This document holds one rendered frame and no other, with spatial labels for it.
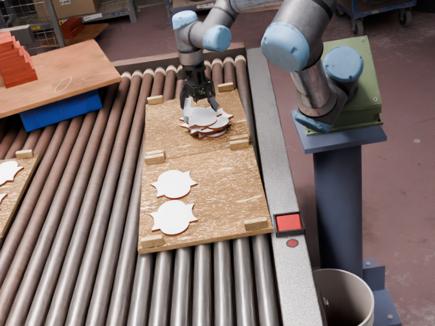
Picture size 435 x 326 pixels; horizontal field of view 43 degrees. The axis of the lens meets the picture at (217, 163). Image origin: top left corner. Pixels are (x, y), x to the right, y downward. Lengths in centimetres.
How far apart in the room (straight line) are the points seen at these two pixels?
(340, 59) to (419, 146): 181
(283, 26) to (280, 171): 53
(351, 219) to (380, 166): 117
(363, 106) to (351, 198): 36
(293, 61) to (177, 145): 66
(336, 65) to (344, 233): 73
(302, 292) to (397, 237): 154
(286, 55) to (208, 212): 49
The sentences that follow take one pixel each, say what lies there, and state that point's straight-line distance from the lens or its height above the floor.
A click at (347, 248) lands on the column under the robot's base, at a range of 221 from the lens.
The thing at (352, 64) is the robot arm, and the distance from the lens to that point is 169.
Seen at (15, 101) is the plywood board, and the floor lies 104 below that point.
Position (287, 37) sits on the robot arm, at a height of 140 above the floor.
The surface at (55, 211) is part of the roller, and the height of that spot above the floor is 92.
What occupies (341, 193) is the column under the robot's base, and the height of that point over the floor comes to 63.
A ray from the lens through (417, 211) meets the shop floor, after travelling 296.
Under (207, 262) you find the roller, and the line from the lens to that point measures 140.
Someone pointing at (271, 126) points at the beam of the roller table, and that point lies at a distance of 189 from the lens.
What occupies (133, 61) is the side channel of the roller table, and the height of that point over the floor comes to 95.
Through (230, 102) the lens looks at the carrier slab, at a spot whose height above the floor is 94.
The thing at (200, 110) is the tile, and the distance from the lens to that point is 190.
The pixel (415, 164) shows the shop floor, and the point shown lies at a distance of 328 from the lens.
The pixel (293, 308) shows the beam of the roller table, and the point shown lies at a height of 91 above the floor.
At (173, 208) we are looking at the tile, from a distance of 154.
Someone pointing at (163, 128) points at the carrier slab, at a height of 94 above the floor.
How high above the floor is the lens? 187
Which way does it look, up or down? 33 degrees down
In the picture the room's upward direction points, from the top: 10 degrees counter-clockwise
